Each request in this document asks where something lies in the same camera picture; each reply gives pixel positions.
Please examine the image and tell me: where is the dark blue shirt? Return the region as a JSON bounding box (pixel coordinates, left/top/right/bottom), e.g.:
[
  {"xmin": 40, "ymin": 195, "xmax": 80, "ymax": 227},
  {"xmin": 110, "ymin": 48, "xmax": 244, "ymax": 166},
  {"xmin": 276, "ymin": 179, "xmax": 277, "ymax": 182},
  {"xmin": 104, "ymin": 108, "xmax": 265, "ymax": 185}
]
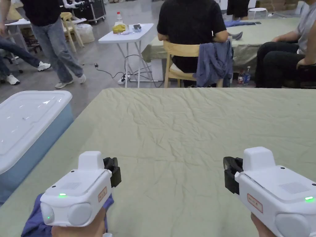
[{"xmin": 21, "ymin": 193, "xmax": 115, "ymax": 237}]

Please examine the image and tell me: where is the person's left hand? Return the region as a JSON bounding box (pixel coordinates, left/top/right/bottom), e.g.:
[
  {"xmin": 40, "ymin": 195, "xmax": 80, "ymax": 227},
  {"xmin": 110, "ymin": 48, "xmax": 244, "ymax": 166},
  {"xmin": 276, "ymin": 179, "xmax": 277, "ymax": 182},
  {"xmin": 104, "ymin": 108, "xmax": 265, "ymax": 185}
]
[{"xmin": 51, "ymin": 211, "xmax": 107, "ymax": 237}]

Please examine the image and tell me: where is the black chair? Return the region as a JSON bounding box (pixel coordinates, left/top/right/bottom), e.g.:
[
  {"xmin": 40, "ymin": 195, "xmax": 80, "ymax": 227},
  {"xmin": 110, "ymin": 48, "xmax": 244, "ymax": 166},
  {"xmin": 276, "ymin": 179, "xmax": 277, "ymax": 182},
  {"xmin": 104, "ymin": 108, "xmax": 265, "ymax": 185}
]
[{"xmin": 282, "ymin": 63, "xmax": 316, "ymax": 89}]

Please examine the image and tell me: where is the white plastic bag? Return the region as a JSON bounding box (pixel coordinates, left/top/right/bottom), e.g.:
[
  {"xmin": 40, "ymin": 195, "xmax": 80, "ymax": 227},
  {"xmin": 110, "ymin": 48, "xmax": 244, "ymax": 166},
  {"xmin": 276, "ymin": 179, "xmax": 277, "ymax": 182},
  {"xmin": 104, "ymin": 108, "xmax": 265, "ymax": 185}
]
[{"xmin": 75, "ymin": 23, "xmax": 95, "ymax": 45}]

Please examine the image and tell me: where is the blue garment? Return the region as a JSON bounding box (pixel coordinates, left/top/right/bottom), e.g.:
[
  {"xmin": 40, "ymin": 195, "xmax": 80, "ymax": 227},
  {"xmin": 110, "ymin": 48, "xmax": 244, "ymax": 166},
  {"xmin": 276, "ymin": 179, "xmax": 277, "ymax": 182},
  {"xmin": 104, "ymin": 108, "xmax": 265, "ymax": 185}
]
[{"xmin": 193, "ymin": 39, "xmax": 234, "ymax": 88}]

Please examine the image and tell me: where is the white power strip with cable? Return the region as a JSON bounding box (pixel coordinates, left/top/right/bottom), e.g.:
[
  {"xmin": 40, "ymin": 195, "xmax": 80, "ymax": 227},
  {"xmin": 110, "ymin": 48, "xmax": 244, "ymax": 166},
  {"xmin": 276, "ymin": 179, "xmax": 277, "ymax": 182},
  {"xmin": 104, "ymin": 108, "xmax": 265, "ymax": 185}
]
[{"xmin": 94, "ymin": 55, "xmax": 163, "ymax": 88}]

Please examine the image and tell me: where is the light wooden chair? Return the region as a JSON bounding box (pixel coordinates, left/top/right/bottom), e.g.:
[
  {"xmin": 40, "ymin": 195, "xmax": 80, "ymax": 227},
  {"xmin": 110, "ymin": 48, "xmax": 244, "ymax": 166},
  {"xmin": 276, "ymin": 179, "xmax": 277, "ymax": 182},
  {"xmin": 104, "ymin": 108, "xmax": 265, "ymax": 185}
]
[
  {"xmin": 163, "ymin": 40, "xmax": 224, "ymax": 88},
  {"xmin": 60, "ymin": 12, "xmax": 85, "ymax": 52}
]

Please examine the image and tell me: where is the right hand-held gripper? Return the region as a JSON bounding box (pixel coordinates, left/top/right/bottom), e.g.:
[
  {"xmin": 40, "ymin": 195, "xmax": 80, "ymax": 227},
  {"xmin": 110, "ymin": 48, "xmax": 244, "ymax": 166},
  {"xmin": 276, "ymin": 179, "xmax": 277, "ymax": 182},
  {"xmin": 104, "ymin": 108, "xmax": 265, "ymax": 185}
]
[{"xmin": 223, "ymin": 147, "xmax": 316, "ymax": 237}]

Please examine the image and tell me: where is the bed with pale green sheet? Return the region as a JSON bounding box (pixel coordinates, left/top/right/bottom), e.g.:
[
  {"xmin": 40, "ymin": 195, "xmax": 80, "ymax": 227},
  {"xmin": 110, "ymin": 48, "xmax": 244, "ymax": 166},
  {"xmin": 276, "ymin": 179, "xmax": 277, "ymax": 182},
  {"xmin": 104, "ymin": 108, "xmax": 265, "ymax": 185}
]
[
  {"xmin": 0, "ymin": 87, "xmax": 316, "ymax": 237},
  {"xmin": 142, "ymin": 17, "xmax": 316, "ymax": 70}
]

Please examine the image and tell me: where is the black flight case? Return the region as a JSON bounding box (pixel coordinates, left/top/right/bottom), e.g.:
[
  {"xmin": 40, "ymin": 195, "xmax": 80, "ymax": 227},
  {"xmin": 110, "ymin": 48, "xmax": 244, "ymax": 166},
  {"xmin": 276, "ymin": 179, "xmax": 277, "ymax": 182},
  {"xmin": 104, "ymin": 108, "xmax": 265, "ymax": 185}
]
[{"xmin": 71, "ymin": 0, "xmax": 107, "ymax": 24}]

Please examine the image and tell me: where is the blue storage box, white lid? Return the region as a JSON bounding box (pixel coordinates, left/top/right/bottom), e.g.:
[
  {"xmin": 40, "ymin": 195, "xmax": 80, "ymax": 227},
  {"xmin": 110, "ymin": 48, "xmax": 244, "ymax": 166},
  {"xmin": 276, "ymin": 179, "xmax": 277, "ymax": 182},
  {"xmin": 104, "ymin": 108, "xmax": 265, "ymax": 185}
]
[{"xmin": 0, "ymin": 90, "xmax": 74, "ymax": 205}]

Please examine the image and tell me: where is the white folding table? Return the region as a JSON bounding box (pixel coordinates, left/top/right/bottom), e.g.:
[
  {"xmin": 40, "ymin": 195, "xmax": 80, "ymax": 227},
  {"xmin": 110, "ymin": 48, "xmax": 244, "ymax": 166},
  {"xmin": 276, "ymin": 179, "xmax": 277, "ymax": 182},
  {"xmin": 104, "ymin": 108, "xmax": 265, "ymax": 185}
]
[{"xmin": 98, "ymin": 11, "xmax": 154, "ymax": 89}]

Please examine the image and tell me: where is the blue cloth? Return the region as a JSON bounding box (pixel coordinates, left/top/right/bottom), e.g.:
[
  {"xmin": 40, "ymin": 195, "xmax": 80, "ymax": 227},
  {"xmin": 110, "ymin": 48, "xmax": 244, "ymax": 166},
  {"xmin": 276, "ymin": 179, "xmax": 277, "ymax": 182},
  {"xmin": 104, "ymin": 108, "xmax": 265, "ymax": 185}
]
[{"xmin": 224, "ymin": 19, "xmax": 256, "ymax": 28}]

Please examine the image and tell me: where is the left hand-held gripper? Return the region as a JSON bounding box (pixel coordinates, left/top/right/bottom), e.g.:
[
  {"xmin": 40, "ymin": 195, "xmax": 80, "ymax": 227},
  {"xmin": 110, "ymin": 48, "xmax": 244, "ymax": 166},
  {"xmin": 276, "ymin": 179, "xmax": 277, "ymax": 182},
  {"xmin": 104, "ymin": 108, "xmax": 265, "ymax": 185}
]
[{"xmin": 39, "ymin": 151, "xmax": 122, "ymax": 227}]

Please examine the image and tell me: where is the grey sock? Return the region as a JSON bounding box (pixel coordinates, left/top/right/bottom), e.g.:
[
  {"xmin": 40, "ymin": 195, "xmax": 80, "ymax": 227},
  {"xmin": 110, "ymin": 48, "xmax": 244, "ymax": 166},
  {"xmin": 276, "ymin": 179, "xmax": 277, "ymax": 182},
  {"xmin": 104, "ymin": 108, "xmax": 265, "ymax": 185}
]
[{"xmin": 228, "ymin": 31, "xmax": 244, "ymax": 41}]

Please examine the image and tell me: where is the plastic bottle, blue label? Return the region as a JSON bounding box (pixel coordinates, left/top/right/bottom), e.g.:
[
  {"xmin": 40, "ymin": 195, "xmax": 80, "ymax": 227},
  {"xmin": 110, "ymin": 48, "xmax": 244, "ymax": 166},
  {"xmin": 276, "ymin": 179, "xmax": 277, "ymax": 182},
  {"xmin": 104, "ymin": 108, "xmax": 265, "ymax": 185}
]
[{"xmin": 243, "ymin": 66, "xmax": 252, "ymax": 86}]

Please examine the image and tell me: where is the person's right hand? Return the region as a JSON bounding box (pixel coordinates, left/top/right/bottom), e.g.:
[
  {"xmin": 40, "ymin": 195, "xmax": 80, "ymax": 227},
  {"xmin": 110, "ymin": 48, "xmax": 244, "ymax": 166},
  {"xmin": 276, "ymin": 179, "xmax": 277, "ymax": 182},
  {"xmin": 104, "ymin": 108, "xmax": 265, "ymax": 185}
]
[{"xmin": 250, "ymin": 214, "xmax": 275, "ymax": 237}]

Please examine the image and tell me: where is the white round stool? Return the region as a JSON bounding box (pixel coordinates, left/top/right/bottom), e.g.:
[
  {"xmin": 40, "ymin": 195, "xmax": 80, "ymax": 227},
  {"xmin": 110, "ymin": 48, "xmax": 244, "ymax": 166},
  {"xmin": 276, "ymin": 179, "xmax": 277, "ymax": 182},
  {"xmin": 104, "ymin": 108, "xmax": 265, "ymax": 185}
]
[{"xmin": 247, "ymin": 7, "xmax": 268, "ymax": 20}]

